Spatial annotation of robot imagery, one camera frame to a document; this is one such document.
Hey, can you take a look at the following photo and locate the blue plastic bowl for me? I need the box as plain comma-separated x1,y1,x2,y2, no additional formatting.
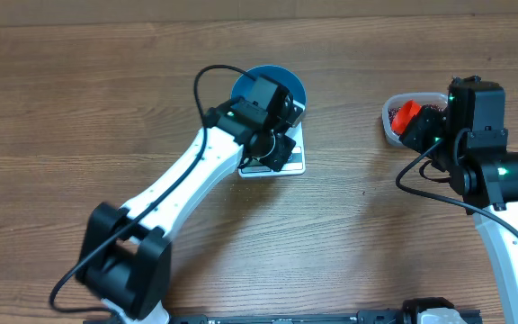
231,65,307,111

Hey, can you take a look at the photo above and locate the clear container of red beans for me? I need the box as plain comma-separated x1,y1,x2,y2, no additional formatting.
381,92,448,147

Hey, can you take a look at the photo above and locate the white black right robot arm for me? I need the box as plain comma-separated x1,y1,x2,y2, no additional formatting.
396,76,518,323

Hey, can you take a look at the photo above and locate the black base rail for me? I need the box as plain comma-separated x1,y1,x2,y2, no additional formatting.
140,297,483,324

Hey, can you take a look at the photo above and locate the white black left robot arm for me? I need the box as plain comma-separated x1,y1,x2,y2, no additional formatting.
75,66,308,323

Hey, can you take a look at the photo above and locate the white digital kitchen scale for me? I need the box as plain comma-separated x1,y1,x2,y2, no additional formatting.
238,123,306,178

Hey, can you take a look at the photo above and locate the red measuring scoop blue handle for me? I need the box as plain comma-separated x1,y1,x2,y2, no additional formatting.
389,100,422,135

